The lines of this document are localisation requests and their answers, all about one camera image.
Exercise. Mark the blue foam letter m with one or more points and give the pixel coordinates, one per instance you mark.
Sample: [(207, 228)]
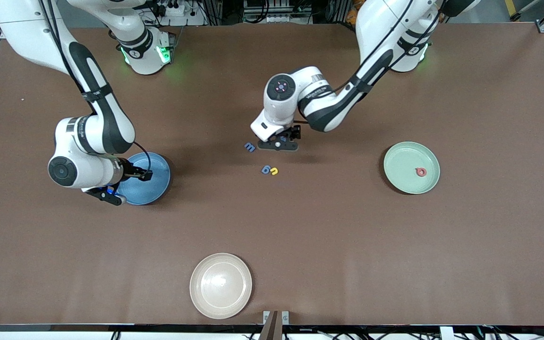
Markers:
[(250, 147)]

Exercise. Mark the red foam letter Q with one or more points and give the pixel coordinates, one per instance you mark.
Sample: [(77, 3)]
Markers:
[(417, 172)]

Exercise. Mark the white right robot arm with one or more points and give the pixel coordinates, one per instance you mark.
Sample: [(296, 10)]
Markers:
[(26, 28)]

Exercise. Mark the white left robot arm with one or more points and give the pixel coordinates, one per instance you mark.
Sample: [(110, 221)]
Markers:
[(371, 28)]

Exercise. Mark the blue foam letter g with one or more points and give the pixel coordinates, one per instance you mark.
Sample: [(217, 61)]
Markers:
[(262, 170)]

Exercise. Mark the blue plate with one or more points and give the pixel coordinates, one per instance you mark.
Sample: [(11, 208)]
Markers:
[(154, 184)]

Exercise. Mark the brown table cover sheet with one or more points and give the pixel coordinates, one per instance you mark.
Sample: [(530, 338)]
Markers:
[(64, 245)]

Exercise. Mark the white power strip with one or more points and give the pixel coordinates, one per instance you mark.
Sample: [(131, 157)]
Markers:
[(177, 9), (276, 19)]

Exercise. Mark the green plate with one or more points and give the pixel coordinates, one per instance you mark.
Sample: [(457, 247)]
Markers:
[(404, 160)]

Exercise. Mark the beige plate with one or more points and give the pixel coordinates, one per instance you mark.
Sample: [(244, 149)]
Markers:
[(220, 285)]

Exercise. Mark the orange snack packets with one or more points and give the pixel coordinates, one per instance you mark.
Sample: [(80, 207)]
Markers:
[(351, 19)]

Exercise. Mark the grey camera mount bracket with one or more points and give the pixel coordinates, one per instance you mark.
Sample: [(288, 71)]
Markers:
[(272, 330)]

